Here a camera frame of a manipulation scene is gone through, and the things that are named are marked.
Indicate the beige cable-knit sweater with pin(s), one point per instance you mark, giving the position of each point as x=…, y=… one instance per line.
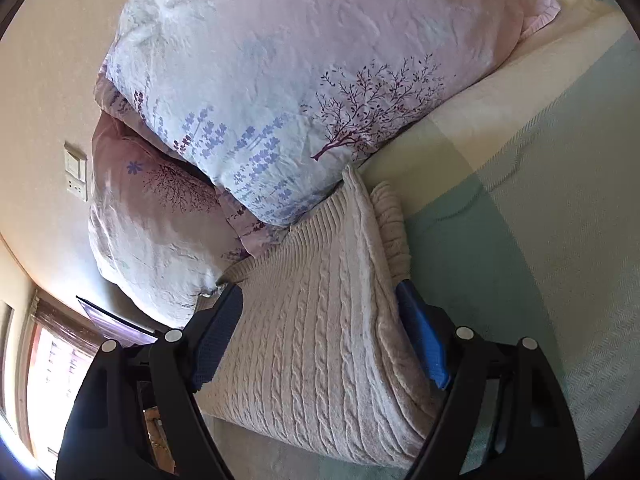
x=320, y=359

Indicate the floral pillow with tree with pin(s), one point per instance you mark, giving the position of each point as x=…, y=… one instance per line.
x=272, y=99

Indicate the white wall switch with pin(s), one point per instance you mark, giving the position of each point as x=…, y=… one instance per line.
x=76, y=177

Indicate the window with wooden frame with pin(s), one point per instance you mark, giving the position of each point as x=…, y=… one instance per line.
x=46, y=349

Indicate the pastel patchwork bed cover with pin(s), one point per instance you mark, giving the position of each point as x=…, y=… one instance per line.
x=522, y=211

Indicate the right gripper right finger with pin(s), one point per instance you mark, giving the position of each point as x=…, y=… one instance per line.
x=532, y=433

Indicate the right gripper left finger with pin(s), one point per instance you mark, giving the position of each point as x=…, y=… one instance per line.
x=135, y=414

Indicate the pink floral pillow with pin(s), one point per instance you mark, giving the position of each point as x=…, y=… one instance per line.
x=161, y=231

